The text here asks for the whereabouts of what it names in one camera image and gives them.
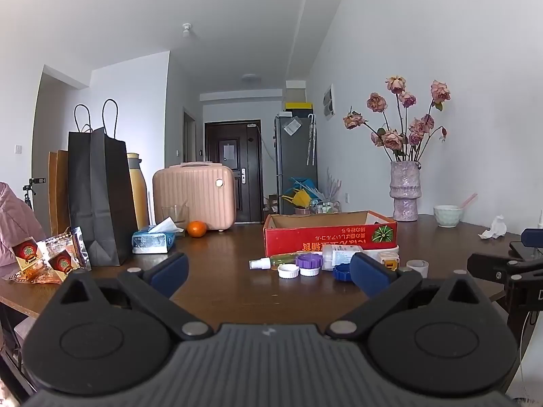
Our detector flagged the white square charger plug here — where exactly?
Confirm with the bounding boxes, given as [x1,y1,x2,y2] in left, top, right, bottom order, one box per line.
[377,251,400,273]

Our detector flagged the red cardboard box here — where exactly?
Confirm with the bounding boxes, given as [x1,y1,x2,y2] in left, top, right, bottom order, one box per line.
[263,210,398,258]

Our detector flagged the blue tissue pack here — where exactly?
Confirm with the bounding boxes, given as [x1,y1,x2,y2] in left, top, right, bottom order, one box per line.
[131,216,184,254]

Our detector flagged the yellow thermos bottle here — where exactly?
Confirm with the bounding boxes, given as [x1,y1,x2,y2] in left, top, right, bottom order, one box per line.
[126,153,149,228]

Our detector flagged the small camera on tripod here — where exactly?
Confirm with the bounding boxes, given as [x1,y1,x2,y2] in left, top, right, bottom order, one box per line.
[22,176,47,211]

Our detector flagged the dark brown entrance door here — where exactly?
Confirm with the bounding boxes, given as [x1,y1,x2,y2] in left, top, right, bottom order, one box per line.
[204,120,264,225]

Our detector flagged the black paper bag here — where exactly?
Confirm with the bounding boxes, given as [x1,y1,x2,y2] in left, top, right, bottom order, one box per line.
[68,99,139,267]

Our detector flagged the white hanging umbrella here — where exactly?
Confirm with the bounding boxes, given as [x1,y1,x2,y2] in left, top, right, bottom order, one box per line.
[306,113,318,166]

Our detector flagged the pale green bowl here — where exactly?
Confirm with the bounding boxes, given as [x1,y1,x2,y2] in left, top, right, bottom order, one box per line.
[433,205,463,228]

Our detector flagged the brown paper bag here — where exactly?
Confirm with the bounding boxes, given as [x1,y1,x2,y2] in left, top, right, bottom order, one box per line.
[48,150,71,236]

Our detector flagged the grey refrigerator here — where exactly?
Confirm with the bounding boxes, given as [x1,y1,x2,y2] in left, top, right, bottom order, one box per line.
[274,112,319,216]

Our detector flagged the pink textured vase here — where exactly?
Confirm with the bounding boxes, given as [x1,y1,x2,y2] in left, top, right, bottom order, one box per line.
[390,161,422,223]

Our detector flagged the purple ridged bottle cap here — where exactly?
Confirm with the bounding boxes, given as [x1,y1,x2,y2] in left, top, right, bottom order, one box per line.
[296,253,325,276]

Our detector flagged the yellow watering can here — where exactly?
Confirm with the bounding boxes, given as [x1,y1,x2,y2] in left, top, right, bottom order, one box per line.
[283,189,313,209]

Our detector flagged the clear drinking glass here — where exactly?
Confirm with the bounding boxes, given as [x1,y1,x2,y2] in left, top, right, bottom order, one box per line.
[162,205,190,234]

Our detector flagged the pink ribbed suitcase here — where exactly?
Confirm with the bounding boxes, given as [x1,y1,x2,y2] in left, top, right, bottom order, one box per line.
[152,162,237,233]

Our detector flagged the white plastic bottle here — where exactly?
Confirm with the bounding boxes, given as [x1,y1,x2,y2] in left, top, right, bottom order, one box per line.
[321,244,399,271]

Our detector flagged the silver foil packet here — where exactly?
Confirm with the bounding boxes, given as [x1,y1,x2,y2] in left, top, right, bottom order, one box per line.
[70,226,93,272]

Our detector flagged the crumpled white tissue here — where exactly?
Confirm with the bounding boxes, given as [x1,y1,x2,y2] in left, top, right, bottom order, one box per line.
[478,215,508,240]

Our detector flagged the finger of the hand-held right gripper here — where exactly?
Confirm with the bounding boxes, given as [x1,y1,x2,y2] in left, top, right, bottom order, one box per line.
[467,253,543,284]
[520,228,543,248]

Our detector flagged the pale dried pampas grass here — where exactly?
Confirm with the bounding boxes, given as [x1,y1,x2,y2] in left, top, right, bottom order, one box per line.
[324,167,342,202]

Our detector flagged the black smartphone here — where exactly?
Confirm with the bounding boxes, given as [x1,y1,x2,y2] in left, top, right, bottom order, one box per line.
[509,241,540,260]

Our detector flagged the dried pink roses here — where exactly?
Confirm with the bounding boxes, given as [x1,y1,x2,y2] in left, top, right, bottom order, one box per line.
[343,75,451,164]

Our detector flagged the metal rack with bottles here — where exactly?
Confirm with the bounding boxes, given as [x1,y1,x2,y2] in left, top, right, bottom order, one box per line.
[313,199,342,215]

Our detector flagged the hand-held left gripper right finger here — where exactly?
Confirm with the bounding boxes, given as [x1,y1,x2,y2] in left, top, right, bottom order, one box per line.
[324,252,489,342]

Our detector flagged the white wall panel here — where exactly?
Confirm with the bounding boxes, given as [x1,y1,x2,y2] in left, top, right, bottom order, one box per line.
[322,84,336,119]

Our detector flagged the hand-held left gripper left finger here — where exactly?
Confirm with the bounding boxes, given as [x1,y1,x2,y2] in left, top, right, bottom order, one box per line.
[50,252,214,342]

